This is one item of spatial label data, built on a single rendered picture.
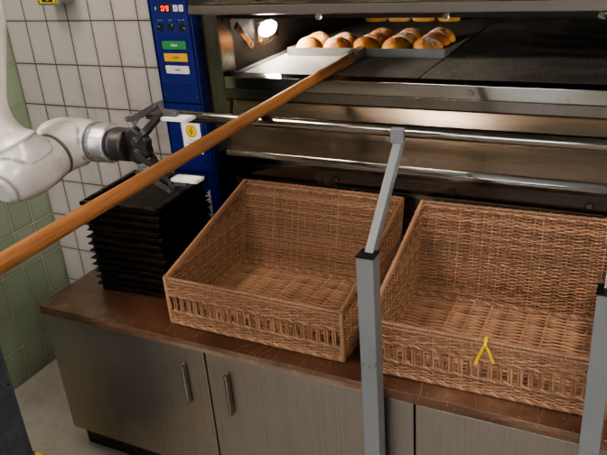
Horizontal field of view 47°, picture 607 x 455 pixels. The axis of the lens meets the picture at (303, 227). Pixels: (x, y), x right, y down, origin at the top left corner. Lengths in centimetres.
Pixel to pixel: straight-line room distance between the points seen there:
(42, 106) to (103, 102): 30
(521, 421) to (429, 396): 21
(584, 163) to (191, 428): 134
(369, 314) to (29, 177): 78
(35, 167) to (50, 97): 121
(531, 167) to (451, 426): 71
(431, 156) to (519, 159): 24
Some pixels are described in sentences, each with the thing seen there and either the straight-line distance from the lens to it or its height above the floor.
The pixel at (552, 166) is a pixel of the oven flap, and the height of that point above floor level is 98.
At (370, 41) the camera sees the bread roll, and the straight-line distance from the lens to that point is 236.
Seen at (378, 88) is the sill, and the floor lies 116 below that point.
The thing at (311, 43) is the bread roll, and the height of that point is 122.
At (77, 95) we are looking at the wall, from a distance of 264.
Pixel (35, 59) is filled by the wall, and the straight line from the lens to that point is 273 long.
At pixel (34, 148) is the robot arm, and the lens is 156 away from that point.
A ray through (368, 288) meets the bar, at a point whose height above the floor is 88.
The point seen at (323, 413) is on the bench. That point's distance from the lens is 186.
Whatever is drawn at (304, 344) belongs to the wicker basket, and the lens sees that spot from 182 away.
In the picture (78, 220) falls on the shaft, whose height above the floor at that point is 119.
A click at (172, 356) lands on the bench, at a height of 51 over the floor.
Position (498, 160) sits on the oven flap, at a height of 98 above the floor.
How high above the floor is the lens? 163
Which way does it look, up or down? 25 degrees down
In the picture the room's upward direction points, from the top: 5 degrees counter-clockwise
